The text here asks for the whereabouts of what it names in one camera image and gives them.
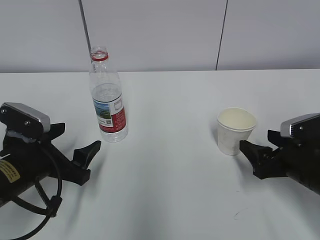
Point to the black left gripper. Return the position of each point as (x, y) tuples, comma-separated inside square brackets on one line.
[(43, 159)]

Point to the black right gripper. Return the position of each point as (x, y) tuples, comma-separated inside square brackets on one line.
[(292, 161)]

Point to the white paper cup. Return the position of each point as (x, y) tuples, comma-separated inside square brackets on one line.
[(234, 124)]

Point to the clear plastic water bottle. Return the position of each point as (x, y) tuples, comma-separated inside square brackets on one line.
[(107, 95)]

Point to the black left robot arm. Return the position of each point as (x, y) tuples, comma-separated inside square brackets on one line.
[(11, 183)]

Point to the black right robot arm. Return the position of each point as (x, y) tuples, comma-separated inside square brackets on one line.
[(314, 182)]

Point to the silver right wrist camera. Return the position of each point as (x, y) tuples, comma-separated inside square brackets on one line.
[(301, 130)]

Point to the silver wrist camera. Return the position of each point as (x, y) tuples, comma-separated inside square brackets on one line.
[(23, 120), (301, 130)]

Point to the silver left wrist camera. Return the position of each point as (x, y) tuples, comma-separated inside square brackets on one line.
[(23, 120)]

